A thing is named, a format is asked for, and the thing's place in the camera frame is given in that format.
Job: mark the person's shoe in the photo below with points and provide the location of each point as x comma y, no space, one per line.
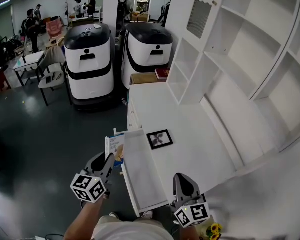
147,214
114,215

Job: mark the red book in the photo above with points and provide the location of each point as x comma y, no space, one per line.
162,74

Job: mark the small white table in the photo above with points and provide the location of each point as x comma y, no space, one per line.
30,59

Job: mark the person's right shoe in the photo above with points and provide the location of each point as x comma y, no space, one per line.
147,214

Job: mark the plastic bottle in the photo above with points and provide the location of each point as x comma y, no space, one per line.
125,101

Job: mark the person's white shirt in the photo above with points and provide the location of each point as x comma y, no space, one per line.
132,232

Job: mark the person's beige trousers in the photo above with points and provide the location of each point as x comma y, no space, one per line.
110,220

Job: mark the white and blue small box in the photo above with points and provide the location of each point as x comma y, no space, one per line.
116,146

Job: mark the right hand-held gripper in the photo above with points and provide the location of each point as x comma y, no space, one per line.
198,212

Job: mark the black coat rack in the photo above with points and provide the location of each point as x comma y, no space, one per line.
67,11

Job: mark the pink armchair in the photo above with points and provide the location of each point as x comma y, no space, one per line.
53,27

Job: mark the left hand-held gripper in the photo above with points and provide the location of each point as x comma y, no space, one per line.
87,187

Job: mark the white drawer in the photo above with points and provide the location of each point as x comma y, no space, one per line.
142,169

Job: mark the person's left shoe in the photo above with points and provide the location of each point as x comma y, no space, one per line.
114,215

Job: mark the person's left forearm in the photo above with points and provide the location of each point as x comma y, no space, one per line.
85,221

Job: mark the white black wheeled robot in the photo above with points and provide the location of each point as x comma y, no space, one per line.
90,71
147,51

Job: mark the black picture frame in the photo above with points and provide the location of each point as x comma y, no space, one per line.
160,139

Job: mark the chair with beige cushion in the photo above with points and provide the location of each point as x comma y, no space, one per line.
52,81

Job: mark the person's right forearm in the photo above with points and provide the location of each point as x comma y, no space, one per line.
192,232

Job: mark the brown cardboard box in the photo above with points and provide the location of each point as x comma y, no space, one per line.
145,79

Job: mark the sunflower bouquet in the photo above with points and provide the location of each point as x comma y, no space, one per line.
214,230

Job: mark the small wooden table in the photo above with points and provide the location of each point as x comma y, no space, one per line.
52,42

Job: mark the white shelf hutch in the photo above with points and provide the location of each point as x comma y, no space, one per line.
240,59

